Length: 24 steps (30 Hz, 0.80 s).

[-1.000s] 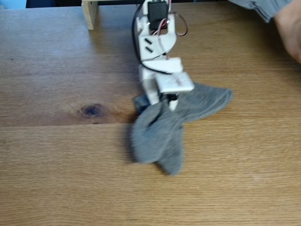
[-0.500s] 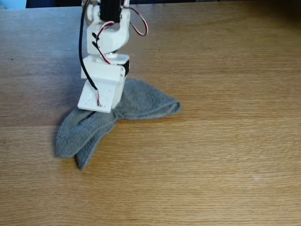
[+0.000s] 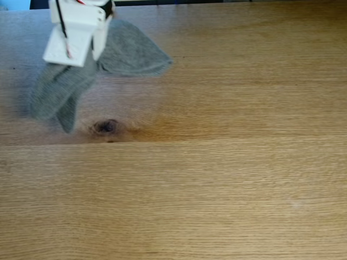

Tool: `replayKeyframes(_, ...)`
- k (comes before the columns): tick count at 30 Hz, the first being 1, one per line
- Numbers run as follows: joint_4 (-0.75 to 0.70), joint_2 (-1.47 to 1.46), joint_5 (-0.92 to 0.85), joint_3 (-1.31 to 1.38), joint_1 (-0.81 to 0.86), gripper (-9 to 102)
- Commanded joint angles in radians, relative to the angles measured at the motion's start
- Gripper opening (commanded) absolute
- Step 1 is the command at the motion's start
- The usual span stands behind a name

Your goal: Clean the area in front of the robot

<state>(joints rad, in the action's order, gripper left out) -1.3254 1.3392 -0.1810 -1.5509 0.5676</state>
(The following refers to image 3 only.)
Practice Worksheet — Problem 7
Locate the black cable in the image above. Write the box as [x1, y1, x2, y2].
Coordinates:
[55, 0, 68, 39]

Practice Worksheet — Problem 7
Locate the grey microfibre cloth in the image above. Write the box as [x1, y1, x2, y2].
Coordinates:
[25, 18, 174, 134]

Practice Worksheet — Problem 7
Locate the light blue background object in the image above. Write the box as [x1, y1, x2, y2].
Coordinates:
[0, 0, 31, 11]

